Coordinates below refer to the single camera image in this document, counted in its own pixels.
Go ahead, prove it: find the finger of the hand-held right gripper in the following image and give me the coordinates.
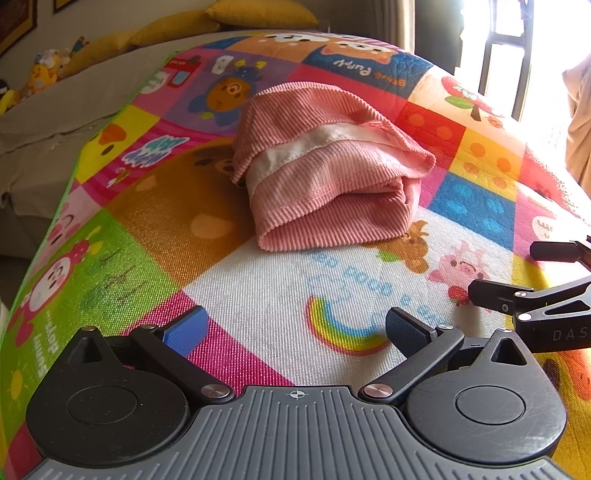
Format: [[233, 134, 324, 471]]
[[530, 235, 591, 271], [468, 278, 591, 322]]

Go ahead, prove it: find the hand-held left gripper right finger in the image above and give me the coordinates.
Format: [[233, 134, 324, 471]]
[[359, 307, 536, 405]]

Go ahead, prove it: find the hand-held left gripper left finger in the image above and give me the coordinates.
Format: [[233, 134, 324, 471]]
[[55, 305, 236, 405]]

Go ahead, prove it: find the pink ribbed top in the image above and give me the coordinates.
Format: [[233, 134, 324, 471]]
[[231, 82, 437, 253]]

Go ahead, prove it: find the colourful printed blanket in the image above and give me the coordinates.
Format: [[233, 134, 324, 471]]
[[0, 28, 591, 480]]

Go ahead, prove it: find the tan cloth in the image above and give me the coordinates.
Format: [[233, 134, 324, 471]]
[[561, 60, 591, 185]]

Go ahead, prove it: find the black window grille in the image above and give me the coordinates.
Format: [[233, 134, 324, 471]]
[[462, 0, 591, 125]]

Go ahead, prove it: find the black panel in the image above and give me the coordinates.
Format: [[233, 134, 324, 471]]
[[413, 0, 465, 75]]

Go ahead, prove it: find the beige bed sheet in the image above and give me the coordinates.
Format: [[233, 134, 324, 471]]
[[0, 28, 232, 259]]

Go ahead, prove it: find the beige curtain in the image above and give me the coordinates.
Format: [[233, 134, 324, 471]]
[[379, 0, 419, 52]]

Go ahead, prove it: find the yellow banana plush toy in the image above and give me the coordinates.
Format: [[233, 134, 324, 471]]
[[0, 88, 22, 114]]

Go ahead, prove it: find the yellow pillow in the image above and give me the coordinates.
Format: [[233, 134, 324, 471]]
[[60, 31, 139, 77], [129, 10, 221, 47], [205, 0, 319, 27]]

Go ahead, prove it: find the yellow chick plush toy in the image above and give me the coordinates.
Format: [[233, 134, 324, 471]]
[[25, 48, 61, 93]]

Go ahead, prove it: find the small colourful plush toy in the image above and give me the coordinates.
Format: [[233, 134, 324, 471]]
[[62, 37, 91, 64]]

